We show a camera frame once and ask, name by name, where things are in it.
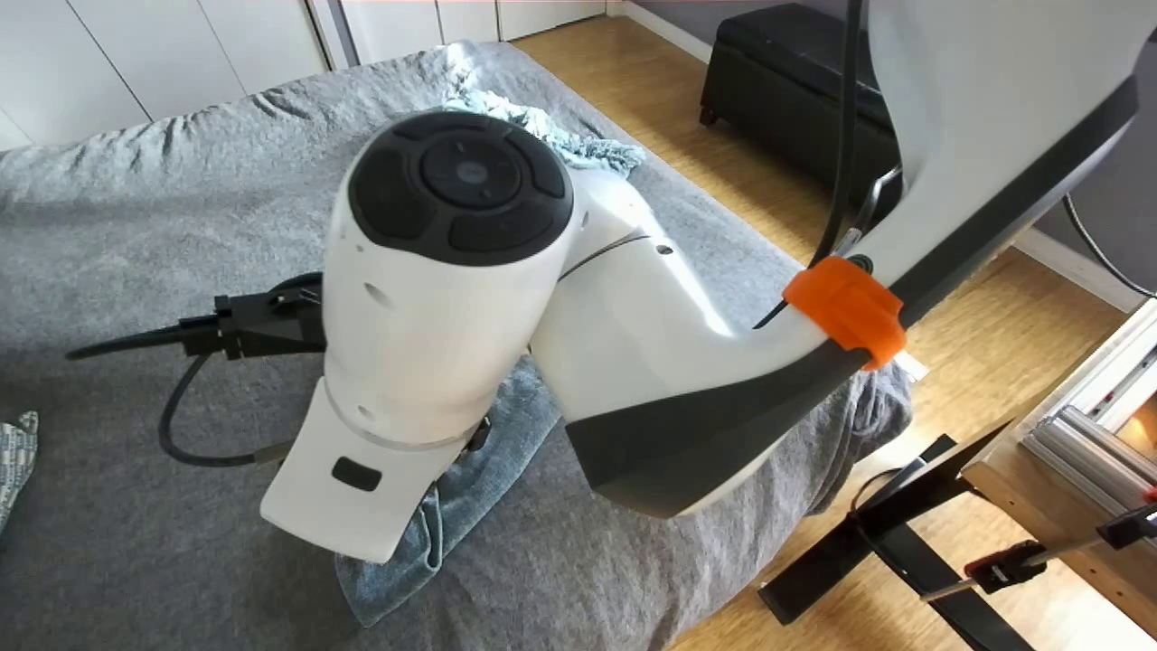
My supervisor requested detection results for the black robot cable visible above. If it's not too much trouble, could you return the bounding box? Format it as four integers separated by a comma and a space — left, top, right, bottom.
754, 0, 874, 337

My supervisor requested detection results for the grey bed cover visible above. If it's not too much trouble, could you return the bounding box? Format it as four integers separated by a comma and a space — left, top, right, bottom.
0, 41, 920, 651

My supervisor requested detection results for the black floor bar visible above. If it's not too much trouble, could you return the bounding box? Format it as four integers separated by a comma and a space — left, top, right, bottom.
756, 418, 1033, 651

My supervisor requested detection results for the aluminium profile robot stand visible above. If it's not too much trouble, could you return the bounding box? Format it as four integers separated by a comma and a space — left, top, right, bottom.
1018, 305, 1157, 511

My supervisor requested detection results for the white wardrobe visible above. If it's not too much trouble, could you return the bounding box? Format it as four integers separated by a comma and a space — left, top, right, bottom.
0, 0, 613, 157

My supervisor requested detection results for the grey plaid pillow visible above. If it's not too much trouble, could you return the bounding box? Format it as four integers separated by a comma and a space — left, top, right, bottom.
0, 410, 45, 536

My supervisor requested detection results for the black ottoman bench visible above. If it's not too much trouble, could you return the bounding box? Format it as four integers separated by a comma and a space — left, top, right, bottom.
700, 0, 909, 232

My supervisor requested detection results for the orange forearm cable clip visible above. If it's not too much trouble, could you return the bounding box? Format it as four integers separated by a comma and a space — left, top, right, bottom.
777, 252, 913, 372

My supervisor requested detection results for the blue fringed towel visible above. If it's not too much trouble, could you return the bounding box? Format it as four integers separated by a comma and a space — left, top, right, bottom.
332, 67, 649, 630

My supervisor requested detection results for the black clamp red tip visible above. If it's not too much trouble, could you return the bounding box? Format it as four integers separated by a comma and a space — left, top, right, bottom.
964, 537, 1055, 597
1096, 484, 1157, 554

